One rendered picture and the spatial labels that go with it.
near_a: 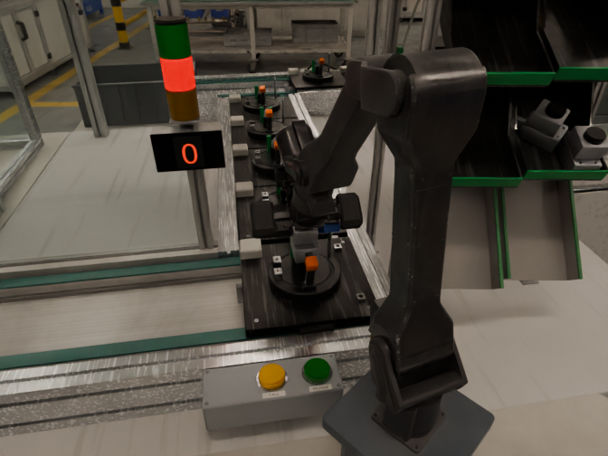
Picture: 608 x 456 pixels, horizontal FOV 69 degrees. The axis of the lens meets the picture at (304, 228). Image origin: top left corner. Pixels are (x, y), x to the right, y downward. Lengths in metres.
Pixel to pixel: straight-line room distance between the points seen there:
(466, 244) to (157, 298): 0.61
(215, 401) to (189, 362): 0.09
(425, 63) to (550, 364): 0.72
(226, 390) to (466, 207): 0.53
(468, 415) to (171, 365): 0.44
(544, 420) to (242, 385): 0.50
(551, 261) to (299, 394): 0.53
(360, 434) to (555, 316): 0.63
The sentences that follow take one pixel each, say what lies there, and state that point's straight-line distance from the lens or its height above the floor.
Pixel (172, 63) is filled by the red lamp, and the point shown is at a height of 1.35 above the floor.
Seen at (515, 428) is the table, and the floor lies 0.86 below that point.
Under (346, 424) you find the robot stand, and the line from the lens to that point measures 0.56.
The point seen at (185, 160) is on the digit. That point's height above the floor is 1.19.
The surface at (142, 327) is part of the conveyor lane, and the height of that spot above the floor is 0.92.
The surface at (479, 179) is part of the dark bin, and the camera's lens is 0.75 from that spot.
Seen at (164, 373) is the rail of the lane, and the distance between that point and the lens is 0.76.
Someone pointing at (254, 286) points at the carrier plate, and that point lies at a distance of 0.85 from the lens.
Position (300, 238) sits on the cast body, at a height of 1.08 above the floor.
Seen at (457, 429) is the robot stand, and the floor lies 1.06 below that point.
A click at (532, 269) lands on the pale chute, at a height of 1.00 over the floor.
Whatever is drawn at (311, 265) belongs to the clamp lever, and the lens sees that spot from 0.74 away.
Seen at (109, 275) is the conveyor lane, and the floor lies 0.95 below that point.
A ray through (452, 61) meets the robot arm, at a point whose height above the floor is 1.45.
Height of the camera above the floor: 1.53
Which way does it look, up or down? 34 degrees down
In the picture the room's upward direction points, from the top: straight up
